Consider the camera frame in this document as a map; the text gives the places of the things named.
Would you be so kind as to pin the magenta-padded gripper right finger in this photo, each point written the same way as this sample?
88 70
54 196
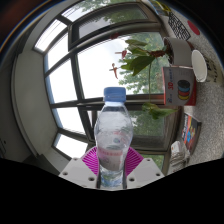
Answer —
145 171

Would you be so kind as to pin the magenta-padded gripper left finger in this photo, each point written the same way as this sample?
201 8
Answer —
75 171

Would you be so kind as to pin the clear blue-capped water bottle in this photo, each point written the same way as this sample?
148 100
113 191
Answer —
113 133

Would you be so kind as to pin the flat dark colourful book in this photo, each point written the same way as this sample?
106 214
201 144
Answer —
191 132

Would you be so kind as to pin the red and white filament box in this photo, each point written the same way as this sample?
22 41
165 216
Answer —
178 86

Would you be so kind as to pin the red-flowered plant in white pot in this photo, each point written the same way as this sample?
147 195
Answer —
140 61

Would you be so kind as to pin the white printed paper cup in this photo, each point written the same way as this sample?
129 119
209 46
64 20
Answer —
200 66

